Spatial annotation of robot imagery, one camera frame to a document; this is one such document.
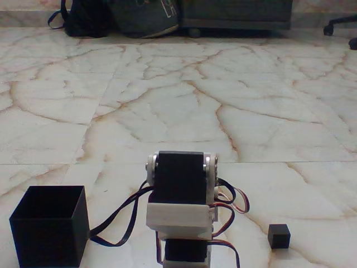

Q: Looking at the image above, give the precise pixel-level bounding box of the small black cube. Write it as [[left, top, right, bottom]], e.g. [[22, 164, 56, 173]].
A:
[[268, 223, 292, 250]]

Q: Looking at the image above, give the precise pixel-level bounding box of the black box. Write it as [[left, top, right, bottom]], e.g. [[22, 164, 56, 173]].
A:
[[8, 185, 90, 268]]

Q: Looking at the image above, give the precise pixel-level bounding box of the grey bag white trim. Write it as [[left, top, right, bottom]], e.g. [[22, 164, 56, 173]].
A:
[[107, 0, 180, 39]]

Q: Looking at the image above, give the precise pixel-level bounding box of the dark cabinet on casters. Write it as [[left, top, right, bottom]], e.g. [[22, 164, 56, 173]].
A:
[[178, 0, 292, 39]]

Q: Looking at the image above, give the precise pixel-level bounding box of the black backpack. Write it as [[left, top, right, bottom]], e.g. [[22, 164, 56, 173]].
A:
[[47, 0, 113, 39]]

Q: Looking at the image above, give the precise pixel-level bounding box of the black office chair base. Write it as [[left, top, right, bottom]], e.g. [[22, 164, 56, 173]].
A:
[[323, 15, 357, 50]]

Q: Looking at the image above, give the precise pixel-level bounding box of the black servo cable bundle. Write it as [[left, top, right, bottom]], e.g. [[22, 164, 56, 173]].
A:
[[88, 178, 155, 247]]

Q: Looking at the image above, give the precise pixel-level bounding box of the red black servo cable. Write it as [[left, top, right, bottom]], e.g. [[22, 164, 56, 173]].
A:
[[212, 178, 250, 268]]

